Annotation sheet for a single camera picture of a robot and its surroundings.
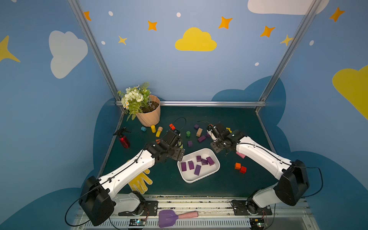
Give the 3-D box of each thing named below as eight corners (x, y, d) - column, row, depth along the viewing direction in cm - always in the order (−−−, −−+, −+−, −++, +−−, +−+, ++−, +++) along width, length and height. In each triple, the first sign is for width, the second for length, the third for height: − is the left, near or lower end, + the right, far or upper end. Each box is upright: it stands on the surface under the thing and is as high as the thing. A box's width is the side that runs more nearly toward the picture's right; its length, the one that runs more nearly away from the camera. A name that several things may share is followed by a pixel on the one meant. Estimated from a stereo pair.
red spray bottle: (123, 145, 99) (114, 133, 87) (131, 139, 102) (124, 126, 90) (126, 149, 97) (118, 136, 85) (135, 142, 101) (128, 129, 89)
